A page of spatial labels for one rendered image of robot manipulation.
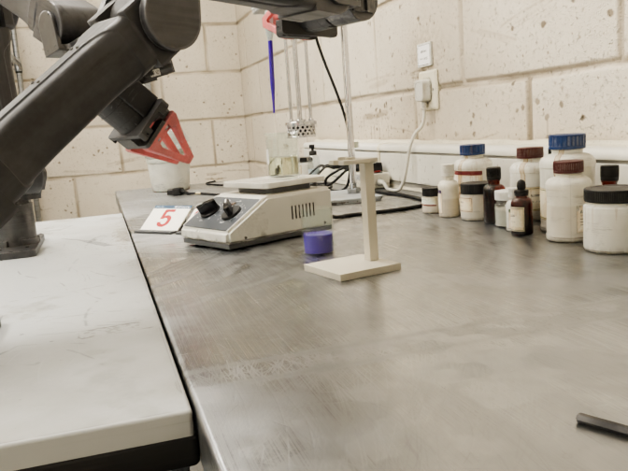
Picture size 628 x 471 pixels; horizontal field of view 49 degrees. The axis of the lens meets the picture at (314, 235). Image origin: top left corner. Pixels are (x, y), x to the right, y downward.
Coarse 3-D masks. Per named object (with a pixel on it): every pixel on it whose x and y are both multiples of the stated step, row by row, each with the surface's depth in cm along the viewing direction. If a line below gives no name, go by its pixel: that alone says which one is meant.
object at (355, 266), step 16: (336, 160) 78; (352, 160) 76; (368, 160) 77; (368, 176) 78; (368, 192) 79; (368, 208) 79; (368, 224) 79; (368, 240) 79; (352, 256) 83; (368, 256) 80; (320, 272) 78; (336, 272) 75; (352, 272) 75; (368, 272) 76; (384, 272) 77
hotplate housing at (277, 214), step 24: (240, 192) 109; (264, 192) 104; (288, 192) 104; (312, 192) 106; (264, 216) 100; (288, 216) 103; (192, 240) 104; (216, 240) 99; (240, 240) 98; (264, 240) 101
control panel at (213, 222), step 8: (216, 200) 108; (232, 200) 105; (240, 200) 103; (248, 200) 102; (256, 200) 100; (248, 208) 99; (200, 216) 105; (216, 216) 103; (240, 216) 98; (184, 224) 106; (192, 224) 104; (200, 224) 103; (208, 224) 101; (216, 224) 100; (224, 224) 99; (232, 224) 97
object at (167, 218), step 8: (160, 208) 125; (168, 208) 124; (176, 208) 123; (184, 208) 122; (152, 216) 125; (160, 216) 124; (168, 216) 123; (176, 216) 122; (184, 216) 121; (144, 224) 124; (152, 224) 123; (160, 224) 122; (168, 224) 121; (176, 224) 120
